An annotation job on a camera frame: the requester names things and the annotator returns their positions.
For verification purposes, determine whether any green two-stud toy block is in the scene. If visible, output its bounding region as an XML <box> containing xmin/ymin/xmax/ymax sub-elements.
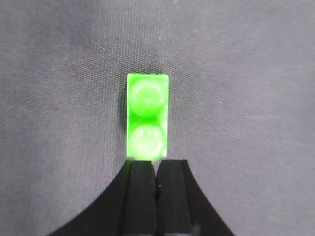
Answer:
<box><xmin>126</xmin><ymin>73</ymin><xmax>169</xmax><ymax>162</ymax></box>

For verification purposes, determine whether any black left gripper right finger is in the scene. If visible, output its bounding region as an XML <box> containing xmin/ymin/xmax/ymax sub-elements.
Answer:
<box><xmin>157</xmin><ymin>160</ymin><xmax>233</xmax><ymax>236</ymax></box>

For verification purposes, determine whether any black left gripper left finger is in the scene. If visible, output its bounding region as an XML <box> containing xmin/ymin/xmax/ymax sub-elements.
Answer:
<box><xmin>52</xmin><ymin>160</ymin><xmax>157</xmax><ymax>236</ymax></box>

